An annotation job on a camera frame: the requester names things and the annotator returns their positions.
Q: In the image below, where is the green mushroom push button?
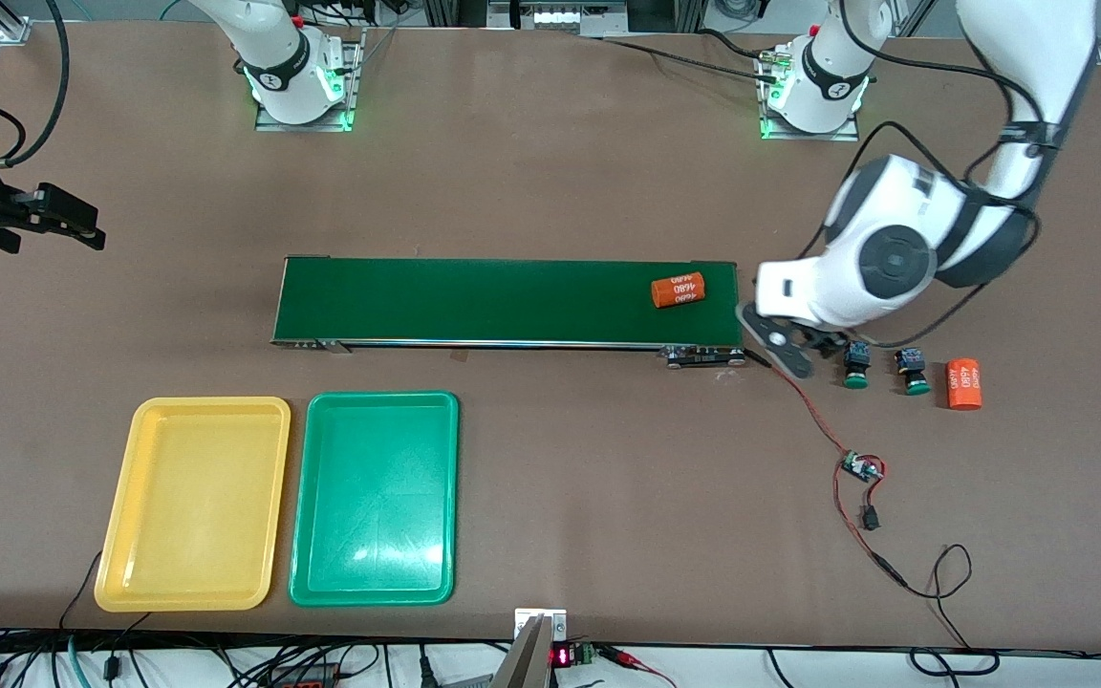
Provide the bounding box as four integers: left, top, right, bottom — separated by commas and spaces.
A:
895, 348, 932, 397
843, 341, 874, 390

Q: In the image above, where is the orange printed cylinder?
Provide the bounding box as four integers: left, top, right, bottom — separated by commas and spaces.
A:
946, 358, 983, 411
651, 272, 708, 310

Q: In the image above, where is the small green circuit board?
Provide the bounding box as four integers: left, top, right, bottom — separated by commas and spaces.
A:
840, 451, 887, 484

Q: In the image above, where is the green conveyor belt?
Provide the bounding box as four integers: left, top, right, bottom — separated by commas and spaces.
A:
270, 255, 745, 370

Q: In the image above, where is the yellow plastic tray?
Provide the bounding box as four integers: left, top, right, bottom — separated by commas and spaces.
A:
94, 396, 292, 613

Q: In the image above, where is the red clip lead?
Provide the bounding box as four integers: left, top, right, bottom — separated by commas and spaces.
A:
596, 644, 678, 688

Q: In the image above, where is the grey metal control box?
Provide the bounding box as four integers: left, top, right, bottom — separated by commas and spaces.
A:
486, 0, 630, 39

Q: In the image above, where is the green plastic tray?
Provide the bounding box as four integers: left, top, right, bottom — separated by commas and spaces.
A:
289, 390, 461, 608

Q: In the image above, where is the red power strip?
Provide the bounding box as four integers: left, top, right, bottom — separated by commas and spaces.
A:
267, 667, 343, 688

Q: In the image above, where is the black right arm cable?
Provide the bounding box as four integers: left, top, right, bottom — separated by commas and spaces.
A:
0, 0, 71, 171

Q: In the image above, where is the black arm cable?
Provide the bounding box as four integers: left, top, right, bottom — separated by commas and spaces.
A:
0, 0, 71, 171
799, 0, 1063, 350

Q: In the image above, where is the red black power cable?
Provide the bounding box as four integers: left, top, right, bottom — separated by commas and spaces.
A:
745, 348, 1001, 676

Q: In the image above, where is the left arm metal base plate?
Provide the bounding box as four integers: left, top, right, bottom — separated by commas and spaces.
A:
759, 94, 862, 143

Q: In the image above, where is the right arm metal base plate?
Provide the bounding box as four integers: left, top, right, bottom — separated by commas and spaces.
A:
254, 27, 367, 133

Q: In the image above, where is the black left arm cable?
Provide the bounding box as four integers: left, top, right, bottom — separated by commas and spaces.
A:
799, 0, 1063, 350

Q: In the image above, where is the black base cable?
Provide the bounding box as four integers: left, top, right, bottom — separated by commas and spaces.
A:
598, 29, 792, 89

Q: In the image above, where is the thin black cable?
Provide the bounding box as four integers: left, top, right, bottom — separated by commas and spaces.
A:
58, 551, 104, 634

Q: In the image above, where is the black frame post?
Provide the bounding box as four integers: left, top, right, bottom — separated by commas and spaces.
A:
421, 0, 489, 28

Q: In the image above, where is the teal cable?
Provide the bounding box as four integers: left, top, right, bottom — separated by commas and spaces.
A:
66, 635, 95, 688

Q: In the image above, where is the grey metal camera stand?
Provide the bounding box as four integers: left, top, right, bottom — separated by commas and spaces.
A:
489, 608, 570, 688

